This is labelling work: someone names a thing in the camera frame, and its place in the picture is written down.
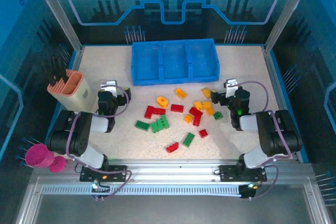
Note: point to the green lego brick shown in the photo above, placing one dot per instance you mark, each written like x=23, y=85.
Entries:
x=164, y=122
x=217, y=115
x=188, y=139
x=155, y=127

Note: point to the orange lego slope brick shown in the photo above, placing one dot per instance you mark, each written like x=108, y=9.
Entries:
x=206, y=92

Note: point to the green lego plate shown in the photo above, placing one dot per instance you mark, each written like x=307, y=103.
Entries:
x=142, y=125

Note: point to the orange round lego gear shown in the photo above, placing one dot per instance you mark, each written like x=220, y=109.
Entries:
x=160, y=102

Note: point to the blue three-compartment bin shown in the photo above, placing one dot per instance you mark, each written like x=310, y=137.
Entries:
x=174, y=61

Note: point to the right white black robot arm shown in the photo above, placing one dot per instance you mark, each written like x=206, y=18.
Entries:
x=275, y=134

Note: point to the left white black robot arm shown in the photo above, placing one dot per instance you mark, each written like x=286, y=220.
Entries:
x=68, y=134

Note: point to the beige orange utensil holder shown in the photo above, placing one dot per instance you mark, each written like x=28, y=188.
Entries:
x=78, y=95

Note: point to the small pink sponge ball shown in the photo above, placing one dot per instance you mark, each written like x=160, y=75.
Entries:
x=58, y=164

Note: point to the small black controller box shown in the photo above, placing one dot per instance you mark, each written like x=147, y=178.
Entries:
x=246, y=193
x=103, y=188

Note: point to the large pink sponge cylinder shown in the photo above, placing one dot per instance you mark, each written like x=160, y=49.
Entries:
x=38, y=155

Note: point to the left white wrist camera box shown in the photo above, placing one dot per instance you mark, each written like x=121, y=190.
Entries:
x=109, y=85

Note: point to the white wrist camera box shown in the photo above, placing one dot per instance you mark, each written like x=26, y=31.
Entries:
x=109, y=85
x=231, y=85

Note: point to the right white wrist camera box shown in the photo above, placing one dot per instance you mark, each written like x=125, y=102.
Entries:
x=231, y=85

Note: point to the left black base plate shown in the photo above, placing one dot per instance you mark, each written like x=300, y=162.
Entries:
x=118, y=172

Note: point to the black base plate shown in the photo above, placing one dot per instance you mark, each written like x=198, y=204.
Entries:
x=118, y=172
x=228, y=172

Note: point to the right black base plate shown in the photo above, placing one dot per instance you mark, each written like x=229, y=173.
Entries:
x=228, y=172

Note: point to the aluminium front rail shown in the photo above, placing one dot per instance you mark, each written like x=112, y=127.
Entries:
x=170, y=171

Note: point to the aluminium frame post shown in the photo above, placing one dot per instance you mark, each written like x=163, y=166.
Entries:
x=56, y=11
x=288, y=11

